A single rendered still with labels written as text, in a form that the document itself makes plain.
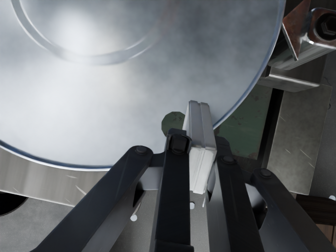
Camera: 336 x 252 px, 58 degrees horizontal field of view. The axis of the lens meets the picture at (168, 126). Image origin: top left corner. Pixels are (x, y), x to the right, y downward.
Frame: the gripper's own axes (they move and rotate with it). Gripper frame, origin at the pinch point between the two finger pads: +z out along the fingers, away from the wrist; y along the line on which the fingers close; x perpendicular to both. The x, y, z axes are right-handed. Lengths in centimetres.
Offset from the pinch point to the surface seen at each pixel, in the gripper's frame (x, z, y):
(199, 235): -65, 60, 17
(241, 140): -6.7, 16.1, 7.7
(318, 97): -0.5, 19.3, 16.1
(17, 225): -72, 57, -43
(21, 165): -5.8, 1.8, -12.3
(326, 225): -33, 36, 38
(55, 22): 4.6, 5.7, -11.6
